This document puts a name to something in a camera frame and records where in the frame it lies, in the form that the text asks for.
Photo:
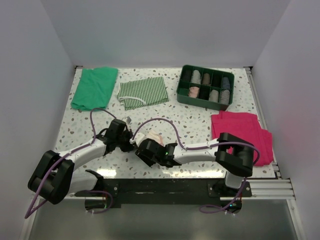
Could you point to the blue striped rolled sock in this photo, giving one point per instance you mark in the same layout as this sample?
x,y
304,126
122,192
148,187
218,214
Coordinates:
x,y
225,84

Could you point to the pink folded cloth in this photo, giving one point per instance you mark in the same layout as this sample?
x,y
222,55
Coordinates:
x,y
246,127

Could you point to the grey striped rolled sock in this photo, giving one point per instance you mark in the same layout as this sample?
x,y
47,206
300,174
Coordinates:
x,y
224,97

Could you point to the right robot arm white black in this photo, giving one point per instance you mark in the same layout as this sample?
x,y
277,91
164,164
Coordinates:
x,y
234,154

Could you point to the green divided storage tray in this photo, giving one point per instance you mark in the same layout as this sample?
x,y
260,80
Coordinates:
x,y
202,99

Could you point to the pink rolled underwear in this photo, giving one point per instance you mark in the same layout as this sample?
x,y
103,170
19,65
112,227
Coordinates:
x,y
193,91

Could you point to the beige grey rolled sock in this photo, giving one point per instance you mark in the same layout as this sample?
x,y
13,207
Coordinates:
x,y
214,96

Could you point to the green white striped underwear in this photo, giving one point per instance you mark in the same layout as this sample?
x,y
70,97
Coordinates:
x,y
142,93

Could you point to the green folded cloth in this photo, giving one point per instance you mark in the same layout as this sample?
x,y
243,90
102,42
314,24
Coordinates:
x,y
95,88

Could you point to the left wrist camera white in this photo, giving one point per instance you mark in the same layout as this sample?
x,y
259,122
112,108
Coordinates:
x,y
127,120

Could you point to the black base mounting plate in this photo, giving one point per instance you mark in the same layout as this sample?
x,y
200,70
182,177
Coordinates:
x,y
164,191

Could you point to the brown rolled sock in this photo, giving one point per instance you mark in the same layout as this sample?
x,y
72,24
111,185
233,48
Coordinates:
x,y
206,79

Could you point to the aluminium frame rail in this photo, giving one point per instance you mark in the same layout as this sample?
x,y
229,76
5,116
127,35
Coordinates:
x,y
267,183

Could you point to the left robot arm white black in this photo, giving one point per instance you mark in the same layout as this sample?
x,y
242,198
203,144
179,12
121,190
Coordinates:
x,y
53,175

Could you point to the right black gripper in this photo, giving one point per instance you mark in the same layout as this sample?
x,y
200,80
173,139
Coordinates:
x,y
149,162

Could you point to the white pink-trimmed underwear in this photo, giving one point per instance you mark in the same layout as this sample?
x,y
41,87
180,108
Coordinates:
x,y
155,136

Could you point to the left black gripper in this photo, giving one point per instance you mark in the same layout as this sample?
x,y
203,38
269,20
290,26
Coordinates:
x,y
130,147

